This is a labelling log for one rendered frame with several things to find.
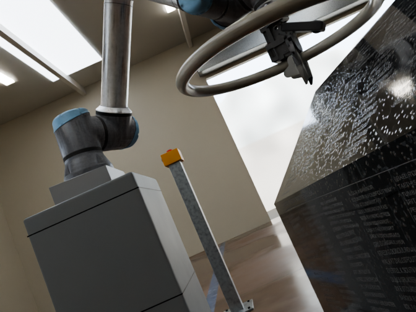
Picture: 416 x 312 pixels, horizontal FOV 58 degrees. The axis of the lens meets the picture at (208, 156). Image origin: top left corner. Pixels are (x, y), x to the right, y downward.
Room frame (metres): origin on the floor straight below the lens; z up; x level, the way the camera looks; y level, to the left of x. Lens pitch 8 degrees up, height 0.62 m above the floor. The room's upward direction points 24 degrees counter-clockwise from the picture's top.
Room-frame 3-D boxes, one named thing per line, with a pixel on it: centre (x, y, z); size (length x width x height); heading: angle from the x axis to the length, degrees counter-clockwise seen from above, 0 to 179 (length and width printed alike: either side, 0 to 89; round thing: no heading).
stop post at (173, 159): (2.41, 0.22, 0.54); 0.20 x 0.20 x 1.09; 88
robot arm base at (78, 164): (1.42, 0.45, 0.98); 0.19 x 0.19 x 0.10
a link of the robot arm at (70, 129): (1.43, 0.43, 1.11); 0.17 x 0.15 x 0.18; 142
